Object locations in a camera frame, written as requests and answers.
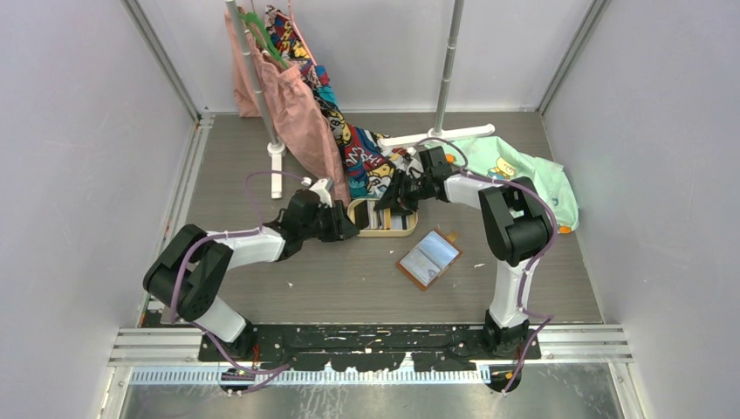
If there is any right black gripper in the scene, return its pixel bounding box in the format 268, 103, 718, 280
373, 169, 432, 217

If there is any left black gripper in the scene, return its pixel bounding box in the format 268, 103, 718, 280
300, 199, 358, 242

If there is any beige oval card tray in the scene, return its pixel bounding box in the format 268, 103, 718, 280
347, 198, 419, 238

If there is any brown leather card holder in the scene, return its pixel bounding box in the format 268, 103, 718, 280
395, 229, 463, 292

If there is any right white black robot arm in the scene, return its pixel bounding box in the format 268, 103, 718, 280
375, 147, 557, 359

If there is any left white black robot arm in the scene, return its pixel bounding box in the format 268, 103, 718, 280
142, 189, 359, 361

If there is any colourful comic print garment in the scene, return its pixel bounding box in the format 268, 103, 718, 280
264, 5, 396, 199

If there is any right white rack stand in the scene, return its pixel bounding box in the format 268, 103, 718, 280
378, 0, 496, 149

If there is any white rack stand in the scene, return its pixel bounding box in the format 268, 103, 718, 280
378, 0, 496, 149
225, 0, 287, 200

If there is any left white rack stand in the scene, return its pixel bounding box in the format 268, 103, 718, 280
225, 0, 287, 200

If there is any mint green garment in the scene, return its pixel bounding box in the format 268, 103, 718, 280
442, 136, 579, 234

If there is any pink hanging garment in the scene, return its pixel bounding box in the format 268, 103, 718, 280
246, 25, 351, 205

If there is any green clothes hanger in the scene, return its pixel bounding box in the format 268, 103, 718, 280
239, 12, 290, 70

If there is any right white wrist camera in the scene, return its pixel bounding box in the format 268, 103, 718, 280
403, 148, 424, 178

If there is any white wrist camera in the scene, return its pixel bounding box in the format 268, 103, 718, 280
403, 148, 424, 178
309, 178, 334, 208

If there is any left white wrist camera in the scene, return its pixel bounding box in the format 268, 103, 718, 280
309, 178, 334, 208

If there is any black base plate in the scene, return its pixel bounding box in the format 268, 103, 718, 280
198, 322, 541, 392

